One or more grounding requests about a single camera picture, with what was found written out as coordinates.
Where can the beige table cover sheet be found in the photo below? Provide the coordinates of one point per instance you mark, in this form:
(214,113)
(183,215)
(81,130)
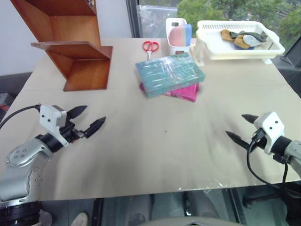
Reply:
(150,146)

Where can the white plastic tray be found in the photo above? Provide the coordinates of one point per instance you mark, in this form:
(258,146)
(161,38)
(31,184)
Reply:
(216,48)

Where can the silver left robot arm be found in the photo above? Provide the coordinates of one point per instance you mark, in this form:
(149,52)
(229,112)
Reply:
(21,155)

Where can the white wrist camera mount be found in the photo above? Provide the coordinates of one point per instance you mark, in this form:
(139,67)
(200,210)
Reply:
(270,122)
(48,115)

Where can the orange brown sock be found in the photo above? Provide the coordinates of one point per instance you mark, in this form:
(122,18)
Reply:
(240,43)

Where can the wooden shelf stand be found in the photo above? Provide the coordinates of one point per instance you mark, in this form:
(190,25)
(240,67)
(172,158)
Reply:
(82,75)

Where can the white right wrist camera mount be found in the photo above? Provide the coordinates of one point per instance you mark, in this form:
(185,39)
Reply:
(270,122)

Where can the blue sponge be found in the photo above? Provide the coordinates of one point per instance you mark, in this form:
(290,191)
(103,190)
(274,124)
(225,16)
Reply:
(188,33)

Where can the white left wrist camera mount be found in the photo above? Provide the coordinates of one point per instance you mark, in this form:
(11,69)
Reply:
(48,115)

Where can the pink book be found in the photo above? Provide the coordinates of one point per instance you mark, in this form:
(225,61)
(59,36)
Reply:
(185,93)

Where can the light grey sock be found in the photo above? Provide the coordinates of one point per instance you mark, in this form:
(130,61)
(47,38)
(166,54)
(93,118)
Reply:
(250,40)

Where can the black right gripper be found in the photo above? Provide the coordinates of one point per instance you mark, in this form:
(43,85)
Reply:
(260,141)

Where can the grey sofa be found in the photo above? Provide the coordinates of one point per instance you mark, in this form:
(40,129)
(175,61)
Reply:
(11,82)

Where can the pink sponge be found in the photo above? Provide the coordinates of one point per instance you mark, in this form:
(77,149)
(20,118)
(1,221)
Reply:
(176,35)

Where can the dark window frame post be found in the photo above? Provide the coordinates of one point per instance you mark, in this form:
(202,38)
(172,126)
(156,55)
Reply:
(132,18)

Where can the black chair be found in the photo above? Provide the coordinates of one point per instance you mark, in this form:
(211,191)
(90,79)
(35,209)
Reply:
(290,63)

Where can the teal book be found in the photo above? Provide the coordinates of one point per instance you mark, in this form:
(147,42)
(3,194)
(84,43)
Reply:
(169,70)

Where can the mustard brown sock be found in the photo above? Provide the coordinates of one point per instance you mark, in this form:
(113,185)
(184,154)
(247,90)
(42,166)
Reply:
(226,35)

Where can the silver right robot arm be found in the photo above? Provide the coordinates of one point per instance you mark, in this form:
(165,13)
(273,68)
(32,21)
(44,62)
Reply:
(291,150)

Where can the grey rounded robot torso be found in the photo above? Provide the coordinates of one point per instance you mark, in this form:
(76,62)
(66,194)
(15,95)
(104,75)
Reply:
(192,221)

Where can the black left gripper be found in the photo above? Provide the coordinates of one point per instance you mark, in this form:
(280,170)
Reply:
(69,130)

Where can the small white plastic basket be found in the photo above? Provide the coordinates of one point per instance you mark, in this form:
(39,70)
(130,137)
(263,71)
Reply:
(176,50)

